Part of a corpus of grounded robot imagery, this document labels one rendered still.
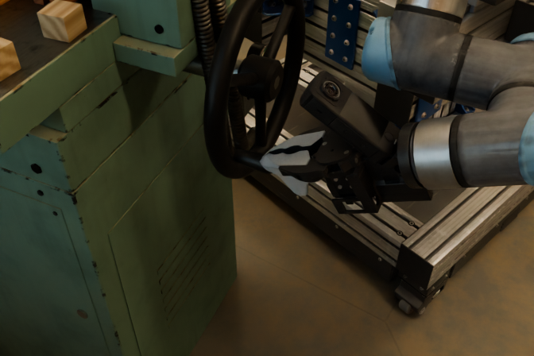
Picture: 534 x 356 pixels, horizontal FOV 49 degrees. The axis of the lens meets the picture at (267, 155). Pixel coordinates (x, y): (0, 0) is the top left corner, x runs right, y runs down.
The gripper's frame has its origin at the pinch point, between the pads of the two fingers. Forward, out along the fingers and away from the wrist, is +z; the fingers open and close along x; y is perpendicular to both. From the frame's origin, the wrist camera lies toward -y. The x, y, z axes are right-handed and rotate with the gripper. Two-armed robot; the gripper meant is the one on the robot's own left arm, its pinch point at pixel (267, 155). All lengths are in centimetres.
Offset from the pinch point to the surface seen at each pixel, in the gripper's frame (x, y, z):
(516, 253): 66, 94, 2
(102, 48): 1.3, -19.1, 16.5
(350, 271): 41, 73, 36
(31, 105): -12.1, -20.0, 15.9
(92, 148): -5.8, -8.8, 22.0
